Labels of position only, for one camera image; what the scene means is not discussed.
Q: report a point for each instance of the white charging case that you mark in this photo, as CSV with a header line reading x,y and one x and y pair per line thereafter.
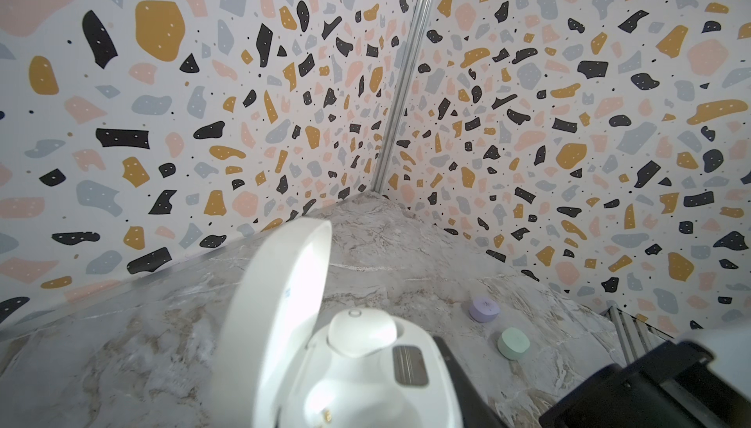
x,y
273,366

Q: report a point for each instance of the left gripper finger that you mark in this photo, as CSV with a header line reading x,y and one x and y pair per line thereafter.
x,y
476,413

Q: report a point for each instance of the mint green charging case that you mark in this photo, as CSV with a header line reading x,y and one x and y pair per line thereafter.
x,y
513,343

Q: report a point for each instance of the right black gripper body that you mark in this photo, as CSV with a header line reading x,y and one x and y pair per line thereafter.
x,y
673,385

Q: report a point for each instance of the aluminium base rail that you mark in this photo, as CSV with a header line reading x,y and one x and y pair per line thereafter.
x,y
636,337

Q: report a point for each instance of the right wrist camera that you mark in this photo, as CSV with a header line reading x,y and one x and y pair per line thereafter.
x,y
729,347

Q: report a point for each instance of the white earbud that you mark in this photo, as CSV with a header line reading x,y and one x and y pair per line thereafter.
x,y
356,333

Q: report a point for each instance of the purple charging case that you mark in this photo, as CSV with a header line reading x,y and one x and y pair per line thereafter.
x,y
483,310

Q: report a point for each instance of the right corner aluminium profile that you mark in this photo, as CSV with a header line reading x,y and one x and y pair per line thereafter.
x,y
409,63

